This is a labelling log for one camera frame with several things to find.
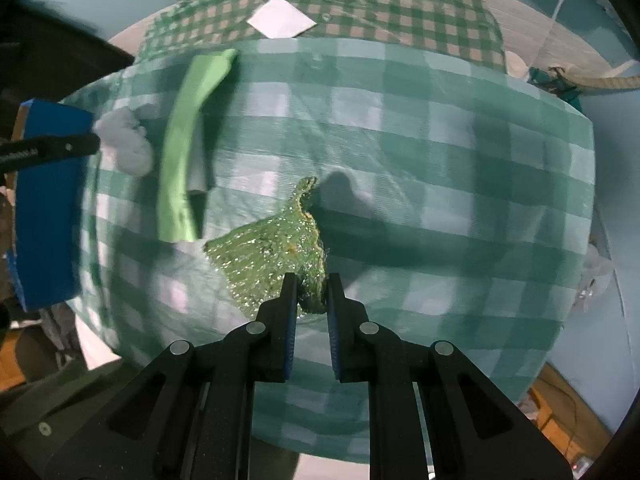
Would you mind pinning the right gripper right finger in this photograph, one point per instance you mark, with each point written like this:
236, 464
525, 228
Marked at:
432, 412

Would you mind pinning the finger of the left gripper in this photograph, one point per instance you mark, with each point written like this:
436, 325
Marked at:
19, 155

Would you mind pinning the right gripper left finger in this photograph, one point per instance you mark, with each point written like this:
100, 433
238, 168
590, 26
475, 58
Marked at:
188, 414

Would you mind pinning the white plastic bag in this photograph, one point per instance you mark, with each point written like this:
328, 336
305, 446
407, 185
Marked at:
124, 142

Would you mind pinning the light green foam sheet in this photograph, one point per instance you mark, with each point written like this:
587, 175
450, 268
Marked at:
175, 217

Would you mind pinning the blue cardboard box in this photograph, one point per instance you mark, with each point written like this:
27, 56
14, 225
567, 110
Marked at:
43, 245

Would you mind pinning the black furniture panel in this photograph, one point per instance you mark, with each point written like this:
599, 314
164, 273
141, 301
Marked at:
45, 58

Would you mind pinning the large-check green plastic tablecloth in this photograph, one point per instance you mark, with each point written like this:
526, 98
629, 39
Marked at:
455, 202

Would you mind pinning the white paper card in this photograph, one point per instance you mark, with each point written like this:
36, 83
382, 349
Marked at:
279, 19

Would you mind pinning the small-check green tablecloth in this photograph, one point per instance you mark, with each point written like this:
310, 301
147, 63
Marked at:
462, 28

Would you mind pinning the teal basket with cables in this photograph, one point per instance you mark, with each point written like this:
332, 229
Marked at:
554, 84

